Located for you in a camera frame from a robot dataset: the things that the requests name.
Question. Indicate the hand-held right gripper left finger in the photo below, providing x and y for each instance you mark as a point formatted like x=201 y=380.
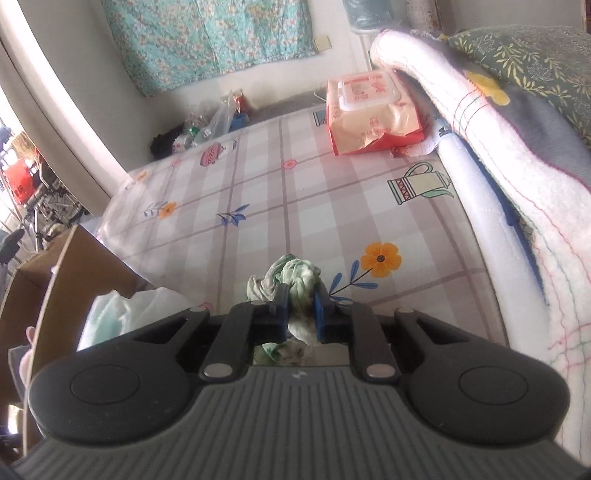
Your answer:
x=282 y=314

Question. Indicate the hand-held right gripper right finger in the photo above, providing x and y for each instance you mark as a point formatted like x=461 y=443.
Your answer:
x=320 y=318

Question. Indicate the green cloth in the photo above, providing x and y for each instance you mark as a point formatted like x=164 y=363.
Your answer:
x=300 y=277

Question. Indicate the brown cardboard box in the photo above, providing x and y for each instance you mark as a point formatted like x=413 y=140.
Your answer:
x=78 y=277

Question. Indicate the plaid printed bed sheet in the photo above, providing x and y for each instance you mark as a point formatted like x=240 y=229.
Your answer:
x=300 y=194

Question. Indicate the white plastic bag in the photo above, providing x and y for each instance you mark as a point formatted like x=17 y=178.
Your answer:
x=138 y=309

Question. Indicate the white mattress pad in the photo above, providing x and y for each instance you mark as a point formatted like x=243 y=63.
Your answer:
x=489 y=240

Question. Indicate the red wet wipes pack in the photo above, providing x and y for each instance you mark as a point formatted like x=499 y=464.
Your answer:
x=369 y=124

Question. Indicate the clear plastic bags pile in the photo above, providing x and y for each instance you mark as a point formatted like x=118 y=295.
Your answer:
x=217 y=120

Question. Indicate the black bag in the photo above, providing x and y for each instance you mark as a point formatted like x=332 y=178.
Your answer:
x=166 y=143

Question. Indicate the white grey fleece blanket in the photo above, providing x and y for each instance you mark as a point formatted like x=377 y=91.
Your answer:
x=531 y=194

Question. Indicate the wheelchair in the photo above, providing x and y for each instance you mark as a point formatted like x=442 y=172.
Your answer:
x=46 y=198

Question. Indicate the blue water jug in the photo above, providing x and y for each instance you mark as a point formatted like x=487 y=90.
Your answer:
x=369 y=11

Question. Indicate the rolled printed mat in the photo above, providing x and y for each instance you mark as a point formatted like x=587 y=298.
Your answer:
x=422 y=11

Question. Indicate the green leafy pillow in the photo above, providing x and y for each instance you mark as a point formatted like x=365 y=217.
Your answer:
x=531 y=60

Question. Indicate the wall socket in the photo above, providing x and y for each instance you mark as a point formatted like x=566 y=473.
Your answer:
x=323 y=42

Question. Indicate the teal floral wall cloth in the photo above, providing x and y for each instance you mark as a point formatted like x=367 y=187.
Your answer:
x=207 y=37

